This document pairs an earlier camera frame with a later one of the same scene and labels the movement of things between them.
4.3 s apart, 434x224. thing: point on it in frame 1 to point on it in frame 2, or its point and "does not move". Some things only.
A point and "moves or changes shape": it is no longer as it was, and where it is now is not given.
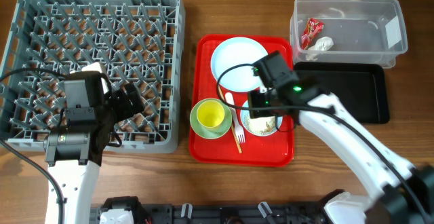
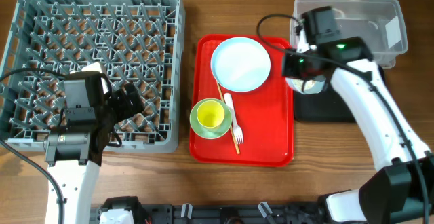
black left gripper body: x=120 y=106 does not move
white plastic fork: x=239 y=129 does not move
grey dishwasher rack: x=135 y=32 does not move
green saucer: x=207 y=132 does not move
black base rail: x=228 y=213 does not move
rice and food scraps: x=262 y=125 moves or changes shape
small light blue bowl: x=260 y=125 to x=313 y=85
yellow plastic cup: x=210 y=113 does not move
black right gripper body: x=262 y=104 to x=300 y=65
